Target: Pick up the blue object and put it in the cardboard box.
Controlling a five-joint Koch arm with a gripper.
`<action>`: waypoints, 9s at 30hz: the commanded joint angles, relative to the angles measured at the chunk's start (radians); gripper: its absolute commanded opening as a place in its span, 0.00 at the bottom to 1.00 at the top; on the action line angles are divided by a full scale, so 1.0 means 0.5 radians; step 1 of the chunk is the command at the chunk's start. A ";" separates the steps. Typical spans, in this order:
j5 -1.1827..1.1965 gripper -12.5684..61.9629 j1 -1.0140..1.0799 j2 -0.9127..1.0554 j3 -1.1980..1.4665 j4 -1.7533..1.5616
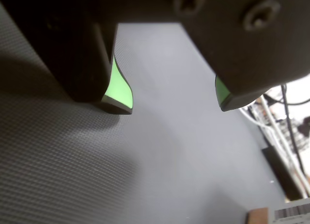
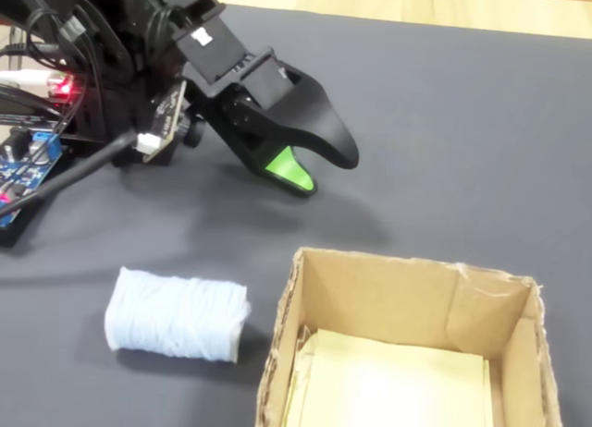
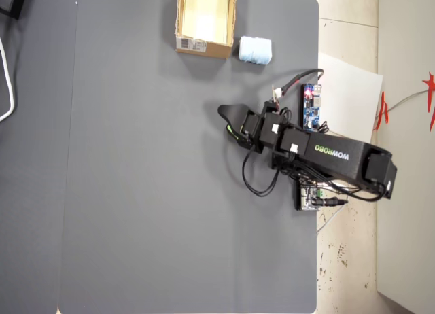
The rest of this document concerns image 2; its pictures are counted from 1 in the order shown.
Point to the open cardboard box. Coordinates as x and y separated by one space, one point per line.
384 297

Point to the camera circuit board with lens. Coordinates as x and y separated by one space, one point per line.
168 117

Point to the yellow paper sheet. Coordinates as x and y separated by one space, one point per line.
393 385

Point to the small board with red light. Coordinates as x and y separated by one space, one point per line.
62 87

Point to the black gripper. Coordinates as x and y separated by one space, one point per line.
217 52

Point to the dark grey textured mat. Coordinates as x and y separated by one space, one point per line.
439 145

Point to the blue controller circuit board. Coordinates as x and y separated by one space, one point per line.
28 168

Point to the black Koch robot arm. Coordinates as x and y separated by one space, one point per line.
120 52

